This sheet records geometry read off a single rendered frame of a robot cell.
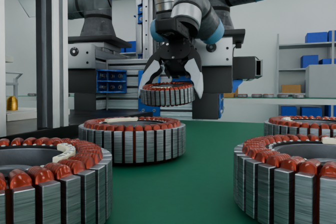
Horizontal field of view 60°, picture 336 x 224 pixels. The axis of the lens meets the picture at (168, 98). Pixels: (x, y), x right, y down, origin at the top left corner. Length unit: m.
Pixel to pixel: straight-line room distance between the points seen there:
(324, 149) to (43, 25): 0.36
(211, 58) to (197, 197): 0.80
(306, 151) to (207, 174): 0.08
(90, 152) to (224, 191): 0.10
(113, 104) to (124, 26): 7.08
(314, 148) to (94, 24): 1.12
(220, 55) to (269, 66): 6.08
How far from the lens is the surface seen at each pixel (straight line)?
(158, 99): 0.55
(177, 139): 0.28
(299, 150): 0.22
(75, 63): 1.12
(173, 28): 0.58
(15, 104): 0.63
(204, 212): 0.18
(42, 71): 0.42
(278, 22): 7.19
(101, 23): 1.26
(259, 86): 7.03
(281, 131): 0.32
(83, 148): 0.17
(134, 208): 0.18
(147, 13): 1.30
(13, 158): 0.21
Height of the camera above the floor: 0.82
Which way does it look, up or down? 1 degrees down
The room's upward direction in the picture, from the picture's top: straight up
